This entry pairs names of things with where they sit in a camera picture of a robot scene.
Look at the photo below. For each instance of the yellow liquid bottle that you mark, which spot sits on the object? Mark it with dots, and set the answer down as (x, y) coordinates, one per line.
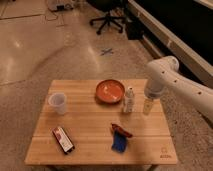
(148, 104)

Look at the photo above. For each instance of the blue sponge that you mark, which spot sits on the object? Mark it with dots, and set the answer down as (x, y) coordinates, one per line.
(119, 142)

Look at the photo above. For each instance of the black box by wall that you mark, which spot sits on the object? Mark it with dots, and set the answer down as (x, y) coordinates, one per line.
(134, 30)

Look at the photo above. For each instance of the white plastic bottle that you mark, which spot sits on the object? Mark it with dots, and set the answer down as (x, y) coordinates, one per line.
(128, 100)

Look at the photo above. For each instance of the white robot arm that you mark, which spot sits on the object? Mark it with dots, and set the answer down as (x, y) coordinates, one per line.
(164, 73)

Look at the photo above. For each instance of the black office chair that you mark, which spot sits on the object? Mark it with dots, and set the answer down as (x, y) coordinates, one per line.
(107, 6)

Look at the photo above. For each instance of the red snack wrapper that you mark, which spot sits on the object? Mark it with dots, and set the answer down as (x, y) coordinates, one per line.
(121, 131)

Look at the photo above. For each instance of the orange ceramic bowl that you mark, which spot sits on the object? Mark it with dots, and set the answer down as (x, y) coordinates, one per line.
(110, 91)

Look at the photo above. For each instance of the translucent plastic cup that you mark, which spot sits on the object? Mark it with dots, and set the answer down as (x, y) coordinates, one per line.
(58, 102)

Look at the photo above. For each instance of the wooden table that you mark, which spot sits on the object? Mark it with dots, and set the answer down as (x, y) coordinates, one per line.
(88, 125)

